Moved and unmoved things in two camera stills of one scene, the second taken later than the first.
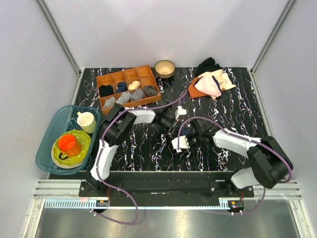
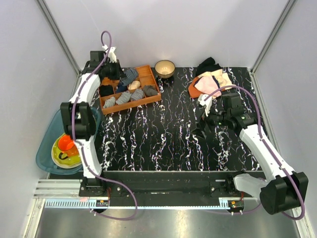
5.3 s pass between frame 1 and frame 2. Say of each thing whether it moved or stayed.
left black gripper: moved
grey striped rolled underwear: stayed
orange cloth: stayed
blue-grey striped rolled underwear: stayed
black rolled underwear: stayed
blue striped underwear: moved
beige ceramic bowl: stayed
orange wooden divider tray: stayed
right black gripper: moved
